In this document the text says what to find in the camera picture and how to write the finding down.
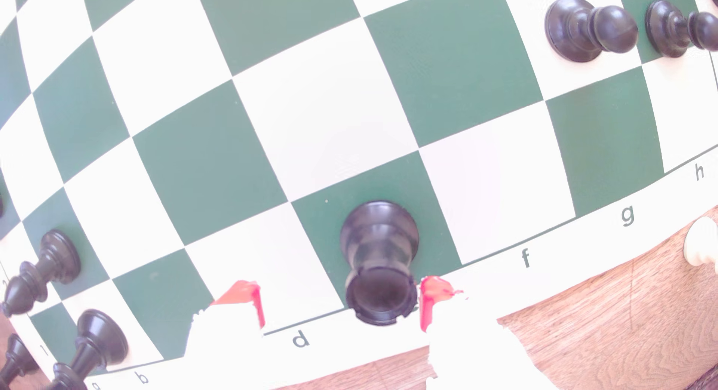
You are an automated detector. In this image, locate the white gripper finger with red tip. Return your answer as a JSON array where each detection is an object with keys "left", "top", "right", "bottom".
[
  {"left": 187, "top": 279, "right": 271, "bottom": 390},
  {"left": 419, "top": 274, "right": 562, "bottom": 390}
]

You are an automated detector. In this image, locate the black chess rook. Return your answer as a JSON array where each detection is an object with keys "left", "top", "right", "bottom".
[{"left": 339, "top": 200, "right": 420, "bottom": 327}]

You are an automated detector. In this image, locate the black chess king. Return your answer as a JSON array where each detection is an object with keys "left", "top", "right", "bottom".
[{"left": 47, "top": 308, "right": 130, "bottom": 390}]

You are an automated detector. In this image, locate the black chess bishop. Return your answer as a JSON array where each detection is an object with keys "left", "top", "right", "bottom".
[{"left": 1, "top": 229, "right": 82, "bottom": 318}]

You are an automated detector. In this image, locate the black chess queen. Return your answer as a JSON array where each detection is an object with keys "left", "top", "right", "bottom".
[{"left": 0, "top": 334, "right": 40, "bottom": 389}]

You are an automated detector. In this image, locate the white chess pawn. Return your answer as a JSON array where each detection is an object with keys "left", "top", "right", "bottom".
[{"left": 683, "top": 216, "right": 718, "bottom": 267}]

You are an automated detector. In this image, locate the green and cream chess mat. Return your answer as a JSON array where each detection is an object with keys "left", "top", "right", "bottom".
[{"left": 0, "top": 0, "right": 718, "bottom": 390}]

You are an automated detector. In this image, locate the black chess pawn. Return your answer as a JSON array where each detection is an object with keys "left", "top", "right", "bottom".
[
  {"left": 645, "top": 0, "right": 718, "bottom": 59},
  {"left": 544, "top": 0, "right": 639, "bottom": 63}
]

